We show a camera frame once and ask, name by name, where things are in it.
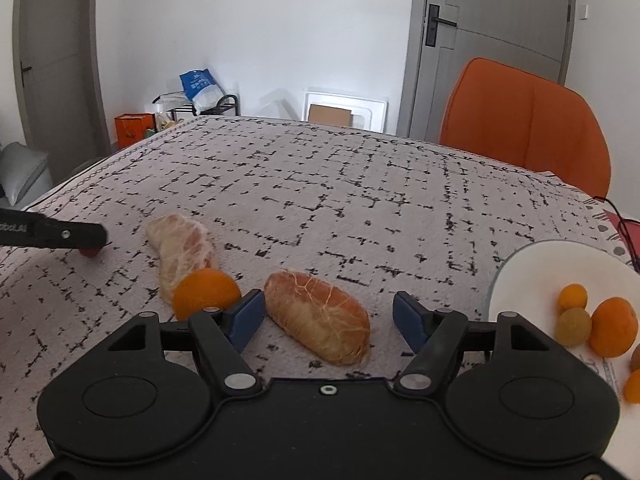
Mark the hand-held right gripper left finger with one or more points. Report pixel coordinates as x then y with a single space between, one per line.
247 317

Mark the black-patterned white tablecloth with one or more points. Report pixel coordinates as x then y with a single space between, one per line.
325 200

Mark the blue and white bag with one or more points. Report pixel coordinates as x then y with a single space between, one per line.
200 90

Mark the brown cardboard piece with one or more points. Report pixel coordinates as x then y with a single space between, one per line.
330 115

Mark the dark red fruit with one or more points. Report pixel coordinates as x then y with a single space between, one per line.
91 253

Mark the small orange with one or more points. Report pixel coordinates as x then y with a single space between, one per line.
633 386
572 297

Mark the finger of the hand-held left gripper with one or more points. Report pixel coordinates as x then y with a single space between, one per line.
75 236

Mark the long peeled pomelo piece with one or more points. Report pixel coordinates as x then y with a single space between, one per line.
182 250

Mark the black metal rack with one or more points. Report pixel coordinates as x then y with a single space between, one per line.
231 105

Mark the grey door with black lock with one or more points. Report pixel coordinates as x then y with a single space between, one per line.
500 10

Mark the plain grey door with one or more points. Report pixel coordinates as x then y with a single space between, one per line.
55 60

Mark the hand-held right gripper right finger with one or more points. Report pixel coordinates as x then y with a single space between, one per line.
407 319

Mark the short peeled pomelo piece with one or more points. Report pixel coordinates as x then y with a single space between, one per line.
317 320

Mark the orange box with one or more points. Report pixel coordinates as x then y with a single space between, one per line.
134 131

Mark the grey sofa cushion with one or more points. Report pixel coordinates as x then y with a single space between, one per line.
22 175

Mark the white plate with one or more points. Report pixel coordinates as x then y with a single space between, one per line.
530 280

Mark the white framed board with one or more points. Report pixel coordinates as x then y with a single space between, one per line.
372 110

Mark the brown-green round fruit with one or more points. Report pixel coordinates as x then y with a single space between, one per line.
573 327
635 359

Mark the orange chair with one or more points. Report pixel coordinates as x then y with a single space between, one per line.
525 120

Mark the large orange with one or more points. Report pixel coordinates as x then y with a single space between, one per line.
205 290
614 327

